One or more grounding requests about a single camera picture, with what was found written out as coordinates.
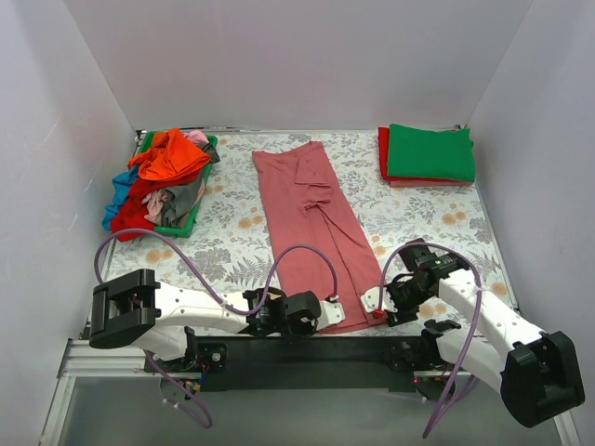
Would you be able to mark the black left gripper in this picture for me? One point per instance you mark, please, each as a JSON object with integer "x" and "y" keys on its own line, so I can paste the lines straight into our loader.
{"x": 314, "y": 307}

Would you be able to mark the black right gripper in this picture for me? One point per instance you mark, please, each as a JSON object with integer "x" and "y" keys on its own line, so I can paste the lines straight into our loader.
{"x": 393, "y": 304}

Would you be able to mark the dusty rose t-shirt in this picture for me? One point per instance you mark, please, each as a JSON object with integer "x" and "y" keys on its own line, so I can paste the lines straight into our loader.
{"x": 320, "y": 242}

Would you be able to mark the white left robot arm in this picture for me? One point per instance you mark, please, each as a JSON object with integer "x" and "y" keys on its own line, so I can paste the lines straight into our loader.
{"x": 137, "y": 310}

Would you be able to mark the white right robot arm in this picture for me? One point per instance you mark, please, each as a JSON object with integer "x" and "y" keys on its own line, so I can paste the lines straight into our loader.
{"x": 535, "y": 373}

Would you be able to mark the floral patterned table mat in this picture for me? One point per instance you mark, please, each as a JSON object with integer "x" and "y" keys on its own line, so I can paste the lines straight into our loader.
{"x": 230, "y": 248}

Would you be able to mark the pink folded t-shirt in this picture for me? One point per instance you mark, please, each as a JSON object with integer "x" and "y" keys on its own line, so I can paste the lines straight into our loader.
{"x": 426, "y": 182}

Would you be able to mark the green folded t-shirt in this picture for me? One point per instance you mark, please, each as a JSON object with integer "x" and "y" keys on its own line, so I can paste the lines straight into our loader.
{"x": 446, "y": 154}

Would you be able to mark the red folded t-shirt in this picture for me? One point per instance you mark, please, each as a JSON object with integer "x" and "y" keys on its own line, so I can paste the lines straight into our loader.
{"x": 383, "y": 138}

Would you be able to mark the grey crumpled t-shirt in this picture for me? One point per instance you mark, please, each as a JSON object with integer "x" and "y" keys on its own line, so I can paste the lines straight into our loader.
{"x": 180, "y": 200}

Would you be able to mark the light pink crumpled t-shirt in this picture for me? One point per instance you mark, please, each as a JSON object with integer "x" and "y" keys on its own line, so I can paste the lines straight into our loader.
{"x": 200, "y": 140}

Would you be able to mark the red crumpled t-shirt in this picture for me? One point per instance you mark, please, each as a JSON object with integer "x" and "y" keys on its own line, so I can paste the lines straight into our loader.
{"x": 133, "y": 211}

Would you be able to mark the orange crumpled t-shirt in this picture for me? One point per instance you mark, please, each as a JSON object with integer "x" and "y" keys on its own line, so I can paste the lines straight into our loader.
{"x": 170, "y": 156}

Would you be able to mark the blue crumpled t-shirt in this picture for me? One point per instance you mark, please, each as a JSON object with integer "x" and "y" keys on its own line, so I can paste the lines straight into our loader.
{"x": 122, "y": 184}

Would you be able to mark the green plastic laundry tray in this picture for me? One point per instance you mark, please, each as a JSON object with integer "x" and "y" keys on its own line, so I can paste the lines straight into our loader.
{"x": 185, "y": 232}

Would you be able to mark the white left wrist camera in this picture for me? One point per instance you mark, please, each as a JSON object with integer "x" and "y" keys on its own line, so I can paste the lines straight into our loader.
{"x": 332, "y": 314}

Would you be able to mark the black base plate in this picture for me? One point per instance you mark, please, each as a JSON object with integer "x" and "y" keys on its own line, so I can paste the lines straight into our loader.
{"x": 394, "y": 363}

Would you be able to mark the aluminium frame rail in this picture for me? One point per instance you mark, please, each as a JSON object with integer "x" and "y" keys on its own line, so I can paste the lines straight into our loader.
{"x": 102, "y": 397}

